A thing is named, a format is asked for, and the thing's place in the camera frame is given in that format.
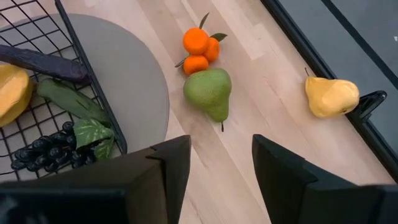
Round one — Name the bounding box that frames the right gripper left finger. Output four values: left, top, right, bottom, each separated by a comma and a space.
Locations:
0, 135, 192, 224

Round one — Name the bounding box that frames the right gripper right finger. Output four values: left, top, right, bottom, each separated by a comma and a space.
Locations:
252, 134, 386, 224

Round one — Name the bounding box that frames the green pear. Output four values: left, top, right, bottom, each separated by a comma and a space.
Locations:
182, 67, 233, 133

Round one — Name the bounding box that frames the yellow pear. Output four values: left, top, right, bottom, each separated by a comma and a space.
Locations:
303, 67, 361, 119

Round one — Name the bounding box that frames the black grape bunch with leaves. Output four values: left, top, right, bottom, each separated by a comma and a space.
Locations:
11, 118, 116, 174

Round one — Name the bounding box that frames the green cucumber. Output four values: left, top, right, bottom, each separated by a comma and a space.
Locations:
36, 78, 111, 125

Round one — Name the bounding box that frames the orange tangerine cluster with leaves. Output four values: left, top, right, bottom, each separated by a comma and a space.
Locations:
174, 12, 228, 76

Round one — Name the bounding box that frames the dark purple eggplant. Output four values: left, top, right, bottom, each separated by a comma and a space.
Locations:
0, 44, 91, 84

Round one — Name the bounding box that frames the round grey table mat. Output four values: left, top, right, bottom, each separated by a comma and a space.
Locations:
0, 12, 170, 153

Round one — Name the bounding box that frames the yellow star fruit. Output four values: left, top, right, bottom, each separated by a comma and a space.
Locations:
0, 64, 34, 128

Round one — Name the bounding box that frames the black wire basket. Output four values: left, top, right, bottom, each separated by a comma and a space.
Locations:
0, 0, 128, 183

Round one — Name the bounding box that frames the black frame bracket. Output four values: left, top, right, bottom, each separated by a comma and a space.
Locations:
346, 90, 388, 122

